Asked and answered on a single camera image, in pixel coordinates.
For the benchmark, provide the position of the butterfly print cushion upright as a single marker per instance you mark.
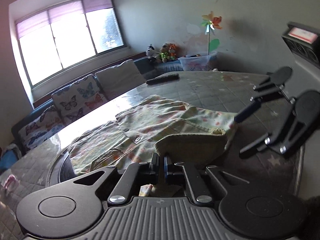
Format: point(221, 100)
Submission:
point(78, 99)

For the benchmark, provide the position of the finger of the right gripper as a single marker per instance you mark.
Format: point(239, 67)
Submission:
point(265, 142)
point(257, 101)

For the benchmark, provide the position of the butterfly print cushion lying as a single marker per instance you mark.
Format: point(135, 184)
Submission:
point(42, 128)

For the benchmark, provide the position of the yellow green plush toy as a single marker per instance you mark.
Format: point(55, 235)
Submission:
point(163, 55)

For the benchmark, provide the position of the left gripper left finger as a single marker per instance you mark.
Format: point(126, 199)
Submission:
point(135, 176)

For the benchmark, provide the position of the plain beige cushion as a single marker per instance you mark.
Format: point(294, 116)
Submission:
point(119, 79)

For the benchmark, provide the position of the floral children's shirt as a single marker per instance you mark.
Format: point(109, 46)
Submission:
point(176, 129)

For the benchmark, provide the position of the wall mounted box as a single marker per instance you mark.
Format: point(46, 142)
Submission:
point(303, 41)

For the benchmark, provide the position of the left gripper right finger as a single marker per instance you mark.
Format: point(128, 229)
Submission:
point(186, 175)

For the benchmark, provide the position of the quilted grey table cover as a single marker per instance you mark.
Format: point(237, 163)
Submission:
point(216, 91)

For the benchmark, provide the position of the window with metal frame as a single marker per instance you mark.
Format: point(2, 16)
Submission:
point(62, 36)

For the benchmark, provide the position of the blue bundled cloth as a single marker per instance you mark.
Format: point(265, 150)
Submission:
point(10, 155)

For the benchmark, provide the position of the colourful paper pinwheel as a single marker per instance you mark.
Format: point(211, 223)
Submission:
point(211, 24)

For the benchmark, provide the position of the dark blue sofa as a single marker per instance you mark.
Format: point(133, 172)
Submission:
point(148, 69)

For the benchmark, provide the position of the black remote control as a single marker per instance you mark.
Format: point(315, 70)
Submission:
point(163, 79)

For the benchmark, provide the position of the clear plastic storage box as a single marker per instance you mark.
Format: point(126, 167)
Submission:
point(199, 62)

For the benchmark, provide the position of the orange plush toy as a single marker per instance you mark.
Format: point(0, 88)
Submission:
point(172, 52)

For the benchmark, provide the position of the white plush toy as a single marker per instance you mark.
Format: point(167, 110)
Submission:
point(151, 53)

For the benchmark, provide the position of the small pink toy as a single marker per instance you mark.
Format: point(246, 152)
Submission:
point(10, 182)

